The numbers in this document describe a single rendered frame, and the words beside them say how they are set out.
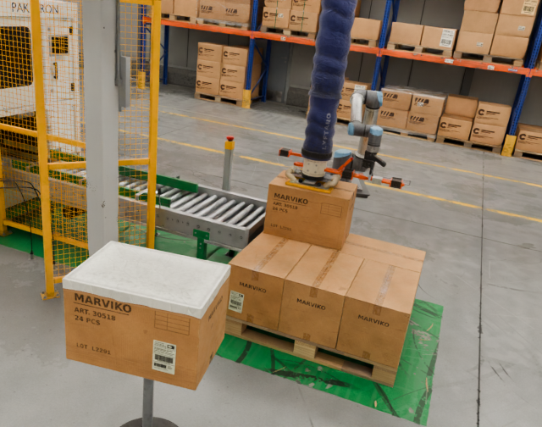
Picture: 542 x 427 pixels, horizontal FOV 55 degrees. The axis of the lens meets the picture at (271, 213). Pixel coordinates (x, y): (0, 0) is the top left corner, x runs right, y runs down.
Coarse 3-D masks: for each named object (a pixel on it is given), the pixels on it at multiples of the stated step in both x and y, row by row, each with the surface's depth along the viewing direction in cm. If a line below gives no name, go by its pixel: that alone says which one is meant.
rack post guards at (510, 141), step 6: (138, 72) 1215; (144, 72) 1213; (138, 78) 1219; (144, 78) 1219; (138, 84) 1224; (144, 84) 1224; (246, 90) 1130; (246, 96) 1135; (246, 102) 1139; (510, 138) 970; (516, 138) 969; (504, 144) 980; (510, 144) 973; (504, 150) 980; (510, 150) 977; (510, 156) 981
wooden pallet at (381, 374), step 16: (240, 320) 356; (240, 336) 360; (256, 336) 361; (272, 336) 363; (288, 336) 346; (288, 352) 350; (304, 352) 345; (320, 352) 352; (336, 352) 336; (336, 368) 340; (352, 368) 340; (368, 368) 342; (384, 368) 327; (384, 384) 331
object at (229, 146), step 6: (228, 144) 459; (234, 144) 463; (228, 150) 462; (228, 156) 464; (228, 162) 465; (228, 168) 467; (228, 174) 469; (228, 180) 471; (222, 186) 475; (228, 186) 474
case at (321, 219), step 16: (272, 192) 383; (288, 192) 379; (304, 192) 375; (320, 192) 374; (336, 192) 378; (352, 192) 382; (272, 208) 387; (288, 208) 383; (304, 208) 380; (320, 208) 376; (336, 208) 372; (352, 208) 404; (272, 224) 391; (288, 224) 387; (304, 224) 383; (320, 224) 380; (336, 224) 376; (304, 240) 388; (320, 240) 384; (336, 240) 380
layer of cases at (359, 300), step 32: (256, 256) 359; (288, 256) 364; (320, 256) 370; (352, 256) 375; (384, 256) 381; (416, 256) 387; (256, 288) 343; (288, 288) 335; (320, 288) 327; (352, 288) 331; (384, 288) 336; (416, 288) 341; (256, 320) 352; (288, 320) 342; (320, 320) 333; (352, 320) 325; (384, 320) 317; (352, 352) 332; (384, 352) 324
